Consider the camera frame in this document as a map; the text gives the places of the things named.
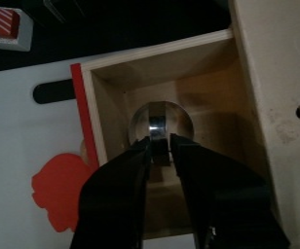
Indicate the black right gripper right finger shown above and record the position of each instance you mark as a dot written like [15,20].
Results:
[227,201]

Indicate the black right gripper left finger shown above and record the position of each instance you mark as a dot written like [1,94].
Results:
[113,191]

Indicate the red flat dough piece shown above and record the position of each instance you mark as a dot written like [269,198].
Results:
[57,191]

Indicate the wooden drawer with red front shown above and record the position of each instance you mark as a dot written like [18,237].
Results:
[157,97]

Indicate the red striped toy block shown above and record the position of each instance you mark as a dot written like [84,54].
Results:
[3,27]

